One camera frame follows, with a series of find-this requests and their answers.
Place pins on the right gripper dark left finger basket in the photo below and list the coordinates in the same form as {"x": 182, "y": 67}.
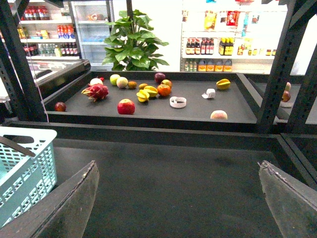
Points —
{"x": 16, "y": 146}

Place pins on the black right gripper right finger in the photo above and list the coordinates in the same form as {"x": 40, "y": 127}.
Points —
{"x": 292, "y": 203}

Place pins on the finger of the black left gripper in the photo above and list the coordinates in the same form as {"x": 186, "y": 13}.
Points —
{"x": 64, "y": 213}

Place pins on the light blue plastic basket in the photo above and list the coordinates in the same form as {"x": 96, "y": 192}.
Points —
{"x": 25, "y": 180}

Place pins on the red yellow mango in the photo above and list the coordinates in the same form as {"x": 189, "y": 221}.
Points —
{"x": 167, "y": 82}

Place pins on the small dark red plum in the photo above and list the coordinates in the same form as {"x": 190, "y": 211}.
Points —
{"x": 60, "y": 107}

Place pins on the pink dragon fruit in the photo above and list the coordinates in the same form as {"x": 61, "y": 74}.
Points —
{"x": 96, "y": 91}

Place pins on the red apple side tray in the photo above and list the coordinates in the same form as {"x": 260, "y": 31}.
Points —
{"x": 286, "y": 96}

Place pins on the white round fruit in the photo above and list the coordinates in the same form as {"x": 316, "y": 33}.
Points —
{"x": 95, "y": 81}

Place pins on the pale peach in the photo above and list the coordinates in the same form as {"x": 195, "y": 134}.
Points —
{"x": 219, "y": 114}

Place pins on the red apple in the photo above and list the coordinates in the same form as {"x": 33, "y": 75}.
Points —
{"x": 126, "y": 107}

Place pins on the green apple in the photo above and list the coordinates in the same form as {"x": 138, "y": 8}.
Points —
{"x": 113, "y": 79}

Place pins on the black display tray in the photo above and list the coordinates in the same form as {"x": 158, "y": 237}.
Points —
{"x": 237, "y": 101}

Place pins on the pale round melon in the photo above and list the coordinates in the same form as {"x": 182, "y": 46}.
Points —
{"x": 122, "y": 82}

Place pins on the brown kiwi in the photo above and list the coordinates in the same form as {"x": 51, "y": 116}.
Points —
{"x": 132, "y": 85}

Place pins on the yellow starfruit right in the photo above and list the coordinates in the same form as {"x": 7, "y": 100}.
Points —
{"x": 223, "y": 84}

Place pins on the yellow starfruit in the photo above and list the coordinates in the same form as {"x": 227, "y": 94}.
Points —
{"x": 223, "y": 84}
{"x": 143, "y": 96}
{"x": 151, "y": 90}

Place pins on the yellow starfruit front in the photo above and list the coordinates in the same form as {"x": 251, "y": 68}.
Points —
{"x": 143, "y": 96}

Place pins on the small olive kiwi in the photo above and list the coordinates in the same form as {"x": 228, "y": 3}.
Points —
{"x": 142, "y": 86}

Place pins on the yellow starfruit middle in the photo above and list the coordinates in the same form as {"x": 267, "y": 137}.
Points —
{"x": 151, "y": 90}

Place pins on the glass door refrigerator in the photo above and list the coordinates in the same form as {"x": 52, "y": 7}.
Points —
{"x": 91, "y": 18}

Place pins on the orange persimmon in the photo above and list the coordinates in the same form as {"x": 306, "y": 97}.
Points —
{"x": 164, "y": 90}

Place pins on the green potted plant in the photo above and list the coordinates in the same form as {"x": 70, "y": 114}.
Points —
{"x": 132, "y": 45}

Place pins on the dark purple passion fruit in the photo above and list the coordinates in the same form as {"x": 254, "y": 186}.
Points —
{"x": 159, "y": 77}

